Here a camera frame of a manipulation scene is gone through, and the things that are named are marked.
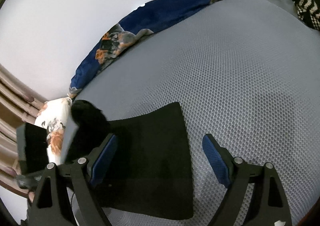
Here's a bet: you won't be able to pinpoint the black pants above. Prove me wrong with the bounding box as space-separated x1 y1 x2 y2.
66 100 194 220

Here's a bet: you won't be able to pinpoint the white floral pillow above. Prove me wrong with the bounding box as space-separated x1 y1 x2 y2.
34 97 72 165

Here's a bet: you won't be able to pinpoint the brown wooden headboard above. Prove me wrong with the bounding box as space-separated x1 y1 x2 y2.
0 66 46 198

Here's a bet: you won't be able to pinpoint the grey mesh bed mattress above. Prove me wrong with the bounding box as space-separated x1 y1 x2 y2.
78 0 319 225

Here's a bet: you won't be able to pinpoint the navy floral blanket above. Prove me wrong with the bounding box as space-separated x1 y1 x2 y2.
68 0 222 98

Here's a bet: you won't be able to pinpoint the white patterned cloth pile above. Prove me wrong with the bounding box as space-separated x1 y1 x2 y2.
261 0 320 32

